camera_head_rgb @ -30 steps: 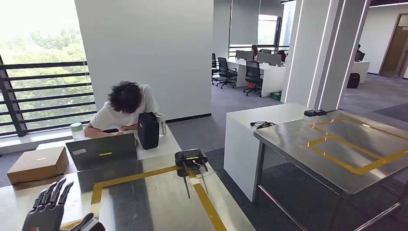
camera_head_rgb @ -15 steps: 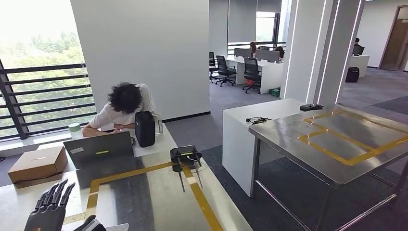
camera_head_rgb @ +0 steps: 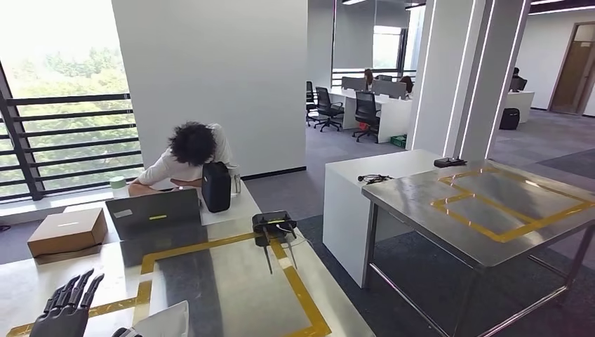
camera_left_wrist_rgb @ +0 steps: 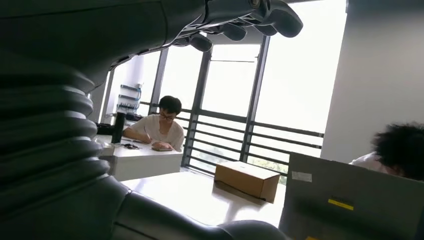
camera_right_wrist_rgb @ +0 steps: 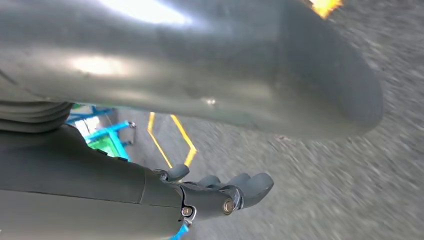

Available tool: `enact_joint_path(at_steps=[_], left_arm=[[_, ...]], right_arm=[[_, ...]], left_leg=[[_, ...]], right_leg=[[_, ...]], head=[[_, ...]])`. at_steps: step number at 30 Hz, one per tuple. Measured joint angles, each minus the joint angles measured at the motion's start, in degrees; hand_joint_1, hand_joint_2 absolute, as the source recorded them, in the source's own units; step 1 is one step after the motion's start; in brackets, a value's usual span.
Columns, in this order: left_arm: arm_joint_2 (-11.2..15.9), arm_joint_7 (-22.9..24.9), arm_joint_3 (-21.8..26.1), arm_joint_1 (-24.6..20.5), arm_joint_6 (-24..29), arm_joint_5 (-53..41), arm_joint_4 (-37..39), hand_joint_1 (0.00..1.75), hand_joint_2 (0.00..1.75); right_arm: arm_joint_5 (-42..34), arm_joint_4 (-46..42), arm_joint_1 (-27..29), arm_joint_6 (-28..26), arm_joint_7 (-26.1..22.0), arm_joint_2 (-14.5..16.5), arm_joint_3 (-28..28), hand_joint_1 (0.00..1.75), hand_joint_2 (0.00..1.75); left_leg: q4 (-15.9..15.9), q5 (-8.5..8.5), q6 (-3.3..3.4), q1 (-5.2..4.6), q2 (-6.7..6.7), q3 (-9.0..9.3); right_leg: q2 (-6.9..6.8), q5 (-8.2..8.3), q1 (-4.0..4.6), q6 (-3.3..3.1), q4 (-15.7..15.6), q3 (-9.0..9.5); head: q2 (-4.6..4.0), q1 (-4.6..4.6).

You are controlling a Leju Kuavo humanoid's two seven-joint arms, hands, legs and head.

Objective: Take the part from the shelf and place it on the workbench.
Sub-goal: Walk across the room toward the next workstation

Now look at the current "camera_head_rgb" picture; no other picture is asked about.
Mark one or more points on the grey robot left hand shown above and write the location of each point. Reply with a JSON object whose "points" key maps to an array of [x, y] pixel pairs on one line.
{"points": [[60, 321]]}

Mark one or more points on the long white curved panel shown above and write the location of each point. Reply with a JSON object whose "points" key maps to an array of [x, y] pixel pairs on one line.
{"points": [[162, 323]]}

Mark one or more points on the stainless steel workbench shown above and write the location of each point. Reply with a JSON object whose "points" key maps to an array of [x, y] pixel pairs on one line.
{"points": [[241, 288]]}

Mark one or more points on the brown cardboard box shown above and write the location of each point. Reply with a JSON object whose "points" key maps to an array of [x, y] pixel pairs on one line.
{"points": [[65, 230]]}

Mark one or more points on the black bag on floor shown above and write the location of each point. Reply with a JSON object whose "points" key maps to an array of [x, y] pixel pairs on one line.
{"points": [[4, 228]]}

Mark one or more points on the grey laptop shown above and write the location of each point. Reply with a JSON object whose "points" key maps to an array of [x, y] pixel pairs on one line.
{"points": [[158, 209]]}

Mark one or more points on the green lid cup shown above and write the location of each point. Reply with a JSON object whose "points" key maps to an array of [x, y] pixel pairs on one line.
{"points": [[118, 183]]}

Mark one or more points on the person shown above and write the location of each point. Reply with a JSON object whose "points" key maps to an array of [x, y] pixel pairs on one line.
{"points": [[406, 84], [162, 169], [515, 72], [368, 75]]}

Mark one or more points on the black upright case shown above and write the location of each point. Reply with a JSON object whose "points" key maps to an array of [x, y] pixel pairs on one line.
{"points": [[216, 188]]}

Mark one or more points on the black window railing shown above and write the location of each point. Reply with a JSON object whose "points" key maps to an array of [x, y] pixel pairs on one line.
{"points": [[69, 97]]}

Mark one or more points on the clear glass cup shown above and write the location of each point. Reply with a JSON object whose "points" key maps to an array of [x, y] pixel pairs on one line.
{"points": [[236, 181]]}

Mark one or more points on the black router with antennas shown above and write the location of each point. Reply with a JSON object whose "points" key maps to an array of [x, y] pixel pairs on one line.
{"points": [[274, 222]]}

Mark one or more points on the large yellow tape rectangle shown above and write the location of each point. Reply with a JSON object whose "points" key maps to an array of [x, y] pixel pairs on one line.
{"points": [[304, 297]]}

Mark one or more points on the white cabinet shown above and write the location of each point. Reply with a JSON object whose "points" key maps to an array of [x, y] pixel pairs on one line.
{"points": [[344, 223]]}

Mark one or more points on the black office chair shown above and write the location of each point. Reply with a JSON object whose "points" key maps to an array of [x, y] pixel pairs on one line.
{"points": [[310, 90], [327, 103], [365, 108]]}

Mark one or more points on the stainless steel table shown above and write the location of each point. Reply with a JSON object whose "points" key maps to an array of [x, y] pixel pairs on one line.
{"points": [[409, 209]]}

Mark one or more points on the grey desk partition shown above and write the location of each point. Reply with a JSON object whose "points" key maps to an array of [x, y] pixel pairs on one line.
{"points": [[353, 83], [388, 89]]}

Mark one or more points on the green plastic crate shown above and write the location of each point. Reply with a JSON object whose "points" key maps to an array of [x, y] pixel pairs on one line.
{"points": [[398, 141]]}

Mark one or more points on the white office desk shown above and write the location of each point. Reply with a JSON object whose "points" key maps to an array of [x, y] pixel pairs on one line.
{"points": [[395, 118], [523, 104]]}

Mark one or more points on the black remote controller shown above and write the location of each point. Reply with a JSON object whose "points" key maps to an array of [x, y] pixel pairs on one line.
{"points": [[450, 162]]}

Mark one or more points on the black backpack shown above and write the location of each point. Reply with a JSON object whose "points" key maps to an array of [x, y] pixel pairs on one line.
{"points": [[510, 119]]}

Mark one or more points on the black computer monitor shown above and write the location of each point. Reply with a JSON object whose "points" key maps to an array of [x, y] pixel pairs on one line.
{"points": [[518, 84]]}

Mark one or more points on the brown door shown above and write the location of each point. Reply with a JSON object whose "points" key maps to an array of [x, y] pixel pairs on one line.
{"points": [[576, 74]]}

